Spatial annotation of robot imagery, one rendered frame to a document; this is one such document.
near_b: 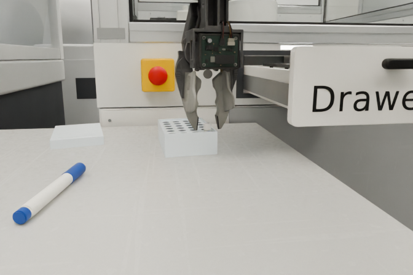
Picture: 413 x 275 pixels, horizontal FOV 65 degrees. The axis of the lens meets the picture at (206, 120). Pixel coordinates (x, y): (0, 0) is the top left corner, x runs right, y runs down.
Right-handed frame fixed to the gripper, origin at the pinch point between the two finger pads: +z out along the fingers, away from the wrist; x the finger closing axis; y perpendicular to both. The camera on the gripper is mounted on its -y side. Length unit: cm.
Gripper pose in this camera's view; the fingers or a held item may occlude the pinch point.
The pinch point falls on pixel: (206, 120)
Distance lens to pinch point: 52.5
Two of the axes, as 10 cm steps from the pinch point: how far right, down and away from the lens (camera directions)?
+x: 9.7, -0.4, 2.2
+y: 2.3, 1.9, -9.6
